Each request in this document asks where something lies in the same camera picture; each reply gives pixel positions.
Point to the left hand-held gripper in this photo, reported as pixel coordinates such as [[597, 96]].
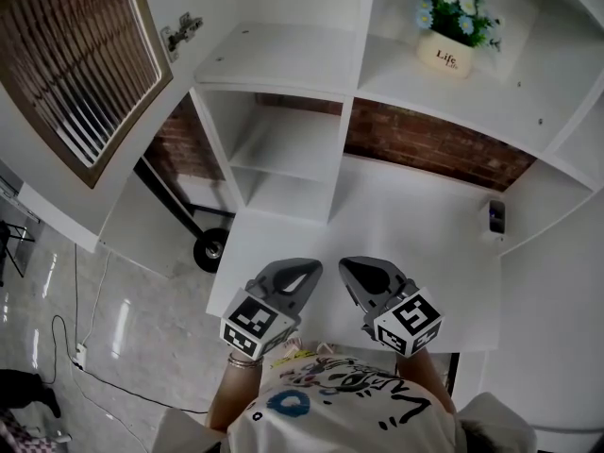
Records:
[[252, 323]]

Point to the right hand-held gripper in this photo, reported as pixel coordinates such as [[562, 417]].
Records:
[[408, 323]]

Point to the person's left forearm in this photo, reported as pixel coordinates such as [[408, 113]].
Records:
[[233, 394]]

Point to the person's right forearm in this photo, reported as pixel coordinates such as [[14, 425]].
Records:
[[427, 380]]

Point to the white desk with hutch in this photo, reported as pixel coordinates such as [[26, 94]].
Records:
[[401, 234]]

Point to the small grey desk device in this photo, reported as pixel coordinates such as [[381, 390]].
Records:
[[496, 215]]

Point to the metal door hinge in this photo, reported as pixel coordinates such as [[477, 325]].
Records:
[[181, 33]]

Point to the person's left shoe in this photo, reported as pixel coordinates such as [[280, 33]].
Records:
[[293, 345]]

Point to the person's shoe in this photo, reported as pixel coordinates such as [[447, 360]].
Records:
[[325, 347], [293, 345]]

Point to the person's right shoe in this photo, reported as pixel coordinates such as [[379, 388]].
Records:
[[325, 347]]

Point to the black coat rack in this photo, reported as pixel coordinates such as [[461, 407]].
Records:
[[210, 248]]

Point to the person's printed white shirt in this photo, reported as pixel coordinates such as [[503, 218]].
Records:
[[349, 408]]

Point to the white power strip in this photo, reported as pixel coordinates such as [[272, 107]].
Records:
[[81, 356]]

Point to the potted flower plant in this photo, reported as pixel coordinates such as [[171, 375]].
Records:
[[453, 31]]

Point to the black metal folding stand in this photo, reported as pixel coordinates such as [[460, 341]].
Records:
[[14, 243]]

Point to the pink checkered cloth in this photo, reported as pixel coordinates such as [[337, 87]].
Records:
[[19, 437]]

